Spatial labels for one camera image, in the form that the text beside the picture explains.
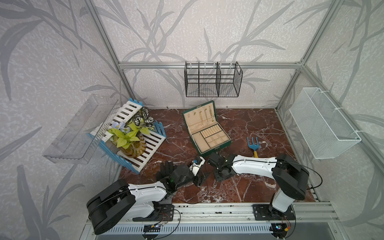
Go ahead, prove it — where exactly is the green jewelry box beige lining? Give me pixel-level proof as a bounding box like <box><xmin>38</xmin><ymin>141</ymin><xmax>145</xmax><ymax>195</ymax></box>
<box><xmin>183</xmin><ymin>101</ymin><xmax>232</xmax><ymax>157</ymax></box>

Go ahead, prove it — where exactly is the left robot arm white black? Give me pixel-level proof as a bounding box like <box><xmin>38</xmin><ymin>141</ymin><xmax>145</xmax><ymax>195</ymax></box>
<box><xmin>86</xmin><ymin>161</ymin><xmax>204</xmax><ymax>235</ymax></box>

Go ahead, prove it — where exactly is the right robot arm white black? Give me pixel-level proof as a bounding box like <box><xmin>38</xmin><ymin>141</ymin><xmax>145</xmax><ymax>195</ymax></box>
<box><xmin>208</xmin><ymin>153</ymin><xmax>310</xmax><ymax>216</ymax></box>

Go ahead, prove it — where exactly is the green plant in amber vase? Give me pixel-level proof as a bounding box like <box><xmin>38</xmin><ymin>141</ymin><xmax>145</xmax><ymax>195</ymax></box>
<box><xmin>108</xmin><ymin>107</ymin><xmax>155</xmax><ymax>158</ymax></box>

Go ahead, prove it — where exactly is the white blue slatted fence stand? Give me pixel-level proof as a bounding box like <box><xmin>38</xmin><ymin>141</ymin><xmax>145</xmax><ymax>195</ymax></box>
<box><xmin>88</xmin><ymin>99</ymin><xmax>166</xmax><ymax>174</ymax></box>

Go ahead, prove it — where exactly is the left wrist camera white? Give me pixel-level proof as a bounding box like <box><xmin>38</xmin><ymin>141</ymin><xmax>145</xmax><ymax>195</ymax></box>
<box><xmin>189</xmin><ymin>156</ymin><xmax>205</xmax><ymax>176</ymax></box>

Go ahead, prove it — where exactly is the blue garden fork yellow handle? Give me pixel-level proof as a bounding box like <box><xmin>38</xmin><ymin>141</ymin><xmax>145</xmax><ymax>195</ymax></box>
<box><xmin>247</xmin><ymin>137</ymin><xmax>260</xmax><ymax>158</ymax></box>

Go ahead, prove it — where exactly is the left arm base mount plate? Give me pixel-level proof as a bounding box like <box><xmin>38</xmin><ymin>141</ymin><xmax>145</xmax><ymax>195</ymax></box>
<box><xmin>133</xmin><ymin>204</ymin><xmax>175</xmax><ymax>222</ymax></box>

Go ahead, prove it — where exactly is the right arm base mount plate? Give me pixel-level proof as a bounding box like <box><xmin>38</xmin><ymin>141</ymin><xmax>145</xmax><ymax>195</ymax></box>
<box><xmin>252</xmin><ymin>204</ymin><xmax>296</xmax><ymax>221</ymax></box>

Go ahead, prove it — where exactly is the black wire wall basket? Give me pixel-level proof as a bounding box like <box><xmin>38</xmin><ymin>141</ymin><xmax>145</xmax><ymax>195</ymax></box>
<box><xmin>184</xmin><ymin>62</ymin><xmax>243</xmax><ymax>98</ymax></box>

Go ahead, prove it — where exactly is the white mesh wall basket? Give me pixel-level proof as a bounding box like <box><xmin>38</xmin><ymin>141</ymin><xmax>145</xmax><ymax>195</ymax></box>
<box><xmin>290</xmin><ymin>88</ymin><xmax>362</xmax><ymax>160</ymax></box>

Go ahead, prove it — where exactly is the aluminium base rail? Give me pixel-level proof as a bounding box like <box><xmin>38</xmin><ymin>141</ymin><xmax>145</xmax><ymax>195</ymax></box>
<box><xmin>81</xmin><ymin>202</ymin><xmax>349</xmax><ymax>240</ymax></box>

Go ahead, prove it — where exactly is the clear acrylic wall shelf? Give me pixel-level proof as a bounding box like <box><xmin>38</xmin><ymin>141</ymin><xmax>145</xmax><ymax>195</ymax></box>
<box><xmin>43</xmin><ymin>95</ymin><xmax>120</xmax><ymax>165</ymax></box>

